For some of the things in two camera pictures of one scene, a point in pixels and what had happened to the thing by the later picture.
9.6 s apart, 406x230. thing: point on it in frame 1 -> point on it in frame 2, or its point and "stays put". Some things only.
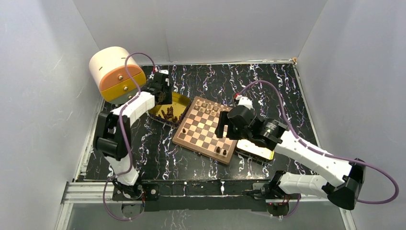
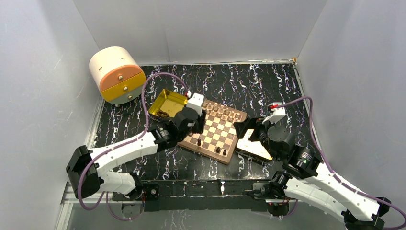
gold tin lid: [249, 147] stays put
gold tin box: [172, 113] stays put
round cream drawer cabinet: [107, 66] stays put
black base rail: [201, 195] stays put
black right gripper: [223, 120] -> [250, 123]
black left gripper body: [167, 97] -> [196, 127]
